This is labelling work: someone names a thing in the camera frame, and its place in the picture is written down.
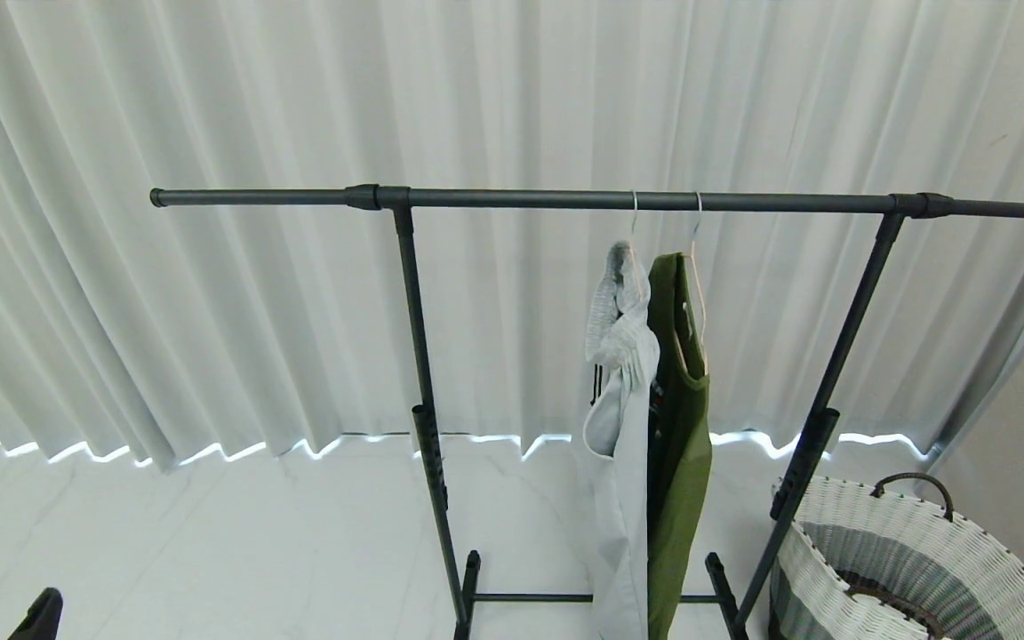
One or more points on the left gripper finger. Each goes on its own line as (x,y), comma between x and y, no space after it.
(41,618)

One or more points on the pale grey shorts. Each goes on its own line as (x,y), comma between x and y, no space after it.
(623,489)

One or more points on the green printed shirt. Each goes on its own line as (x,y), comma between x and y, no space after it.
(685,462)

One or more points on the pink clothes hanger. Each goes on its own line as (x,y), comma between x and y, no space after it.
(634,213)
(700,293)

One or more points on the black clothes rack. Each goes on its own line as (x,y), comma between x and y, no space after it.
(521,198)

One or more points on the white laundry basket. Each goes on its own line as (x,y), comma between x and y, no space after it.
(832,569)

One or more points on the white curtain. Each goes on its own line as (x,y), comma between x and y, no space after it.
(299,311)

